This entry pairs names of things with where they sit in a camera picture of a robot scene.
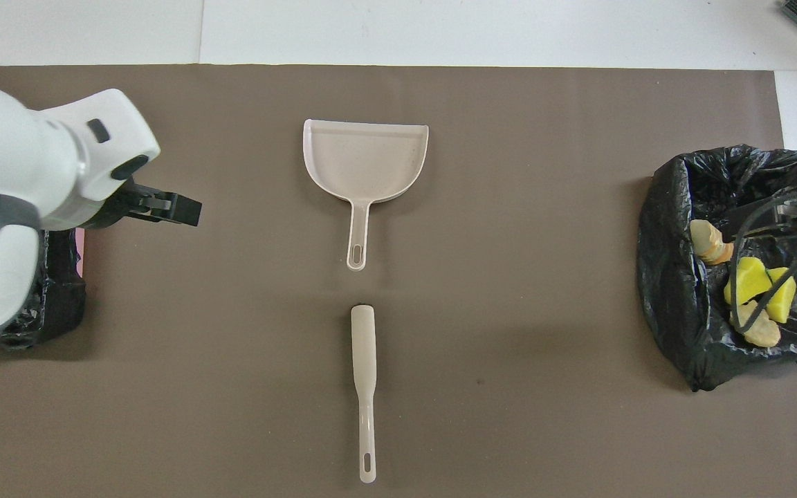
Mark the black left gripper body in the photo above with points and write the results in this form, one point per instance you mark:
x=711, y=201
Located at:
x=118, y=207

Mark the yellow sponge piece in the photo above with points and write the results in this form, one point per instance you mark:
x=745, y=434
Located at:
x=751, y=280
x=782, y=297

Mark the pale beige lump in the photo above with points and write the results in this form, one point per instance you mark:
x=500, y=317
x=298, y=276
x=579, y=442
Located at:
x=706, y=242
x=762, y=330

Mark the beige plastic dustpan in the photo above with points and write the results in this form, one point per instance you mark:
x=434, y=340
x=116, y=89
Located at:
x=364, y=159

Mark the beige brush with black bristles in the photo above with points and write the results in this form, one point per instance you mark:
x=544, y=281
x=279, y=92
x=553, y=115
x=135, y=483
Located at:
x=364, y=360

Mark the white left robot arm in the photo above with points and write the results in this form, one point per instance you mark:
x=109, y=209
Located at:
x=18, y=159

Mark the pink plastic bin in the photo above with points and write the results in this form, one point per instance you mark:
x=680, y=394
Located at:
x=80, y=252

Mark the black trash bag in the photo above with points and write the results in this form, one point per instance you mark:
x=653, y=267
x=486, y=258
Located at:
x=52, y=297

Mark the black trash bag bin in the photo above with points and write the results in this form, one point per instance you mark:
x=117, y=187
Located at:
x=682, y=277

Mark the brown table mat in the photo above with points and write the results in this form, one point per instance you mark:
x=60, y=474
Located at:
x=509, y=207

